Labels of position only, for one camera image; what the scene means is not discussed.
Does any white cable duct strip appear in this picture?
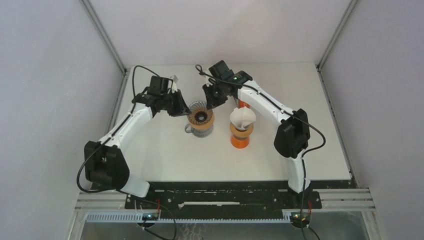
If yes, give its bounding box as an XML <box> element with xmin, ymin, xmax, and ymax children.
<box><xmin>85</xmin><ymin>211</ymin><xmax>292</xmax><ymax>224</ymax></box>

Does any grey glass carafe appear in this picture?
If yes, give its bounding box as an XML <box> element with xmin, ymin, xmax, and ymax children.
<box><xmin>184</xmin><ymin>124</ymin><xmax>214</xmax><ymax>138</ymax></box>

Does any orange glass carafe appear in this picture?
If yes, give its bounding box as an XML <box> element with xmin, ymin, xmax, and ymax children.
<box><xmin>230</xmin><ymin>135</ymin><xmax>250</xmax><ymax>149</ymax></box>

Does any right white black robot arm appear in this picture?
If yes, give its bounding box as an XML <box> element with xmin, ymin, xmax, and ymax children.
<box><xmin>195</xmin><ymin>60</ymin><xmax>311</xmax><ymax>208</ymax></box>

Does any orange coffee filter box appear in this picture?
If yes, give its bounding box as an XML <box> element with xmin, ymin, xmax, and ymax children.
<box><xmin>234</xmin><ymin>98</ymin><xmax>251</xmax><ymax>109</ymax></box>

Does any black mounting base plate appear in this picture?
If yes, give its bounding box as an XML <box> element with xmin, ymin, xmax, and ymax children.
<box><xmin>123</xmin><ymin>180</ymin><xmax>323</xmax><ymax>220</ymax></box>

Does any grey ribbed dripper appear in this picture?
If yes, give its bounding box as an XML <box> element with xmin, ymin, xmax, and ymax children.
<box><xmin>187</xmin><ymin>100</ymin><xmax>213</xmax><ymax>126</ymax></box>

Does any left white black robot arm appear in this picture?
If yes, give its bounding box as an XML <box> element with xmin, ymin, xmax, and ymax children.
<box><xmin>79</xmin><ymin>75</ymin><xmax>191</xmax><ymax>209</ymax></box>

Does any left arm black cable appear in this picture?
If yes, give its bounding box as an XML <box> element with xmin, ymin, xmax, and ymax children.
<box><xmin>76</xmin><ymin>65</ymin><xmax>178</xmax><ymax>240</ymax></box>

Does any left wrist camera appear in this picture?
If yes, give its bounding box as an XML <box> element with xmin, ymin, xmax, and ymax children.
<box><xmin>168</xmin><ymin>75</ymin><xmax>179</xmax><ymax>93</ymax></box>

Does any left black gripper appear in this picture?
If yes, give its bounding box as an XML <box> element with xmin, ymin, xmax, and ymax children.
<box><xmin>160</xmin><ymin>89</ymin><xmax>192</xmax><ymax>118</ymax></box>

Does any white paper coffee filter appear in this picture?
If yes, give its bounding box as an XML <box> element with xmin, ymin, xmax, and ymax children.
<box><xmin>229</xmin><ymin>107</ymin><xmax>256</xmax><ymax>130</ymax></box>

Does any small wooden dripper ring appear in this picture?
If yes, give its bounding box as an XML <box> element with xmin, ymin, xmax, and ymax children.
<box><xmin>229</xmin><ymin>122</ymin><xmax>255</xmax><ymax>139</ymax></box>

